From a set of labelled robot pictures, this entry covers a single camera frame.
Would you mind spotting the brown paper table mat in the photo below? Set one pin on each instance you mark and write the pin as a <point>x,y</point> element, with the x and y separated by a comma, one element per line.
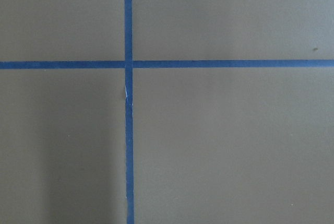
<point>212,145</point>

